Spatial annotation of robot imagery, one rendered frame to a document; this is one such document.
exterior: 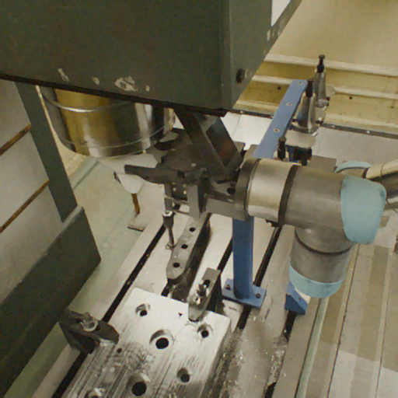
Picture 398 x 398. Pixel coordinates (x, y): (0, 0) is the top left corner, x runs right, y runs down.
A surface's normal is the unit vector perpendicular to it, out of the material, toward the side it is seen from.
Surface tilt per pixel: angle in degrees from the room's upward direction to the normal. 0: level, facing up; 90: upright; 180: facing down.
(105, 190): 0
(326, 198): 37
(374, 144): 24
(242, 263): 90
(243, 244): 90
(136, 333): 0
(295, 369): 0
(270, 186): 44
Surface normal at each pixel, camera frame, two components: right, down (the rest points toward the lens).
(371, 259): -0.01, -0.80
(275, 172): -0.12, -0.56
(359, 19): -0.39, 0.66
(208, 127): 0.76, -0.11
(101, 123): 0.06, 0.69
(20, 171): 0.92, 0.22
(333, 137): -0.22, -0.39
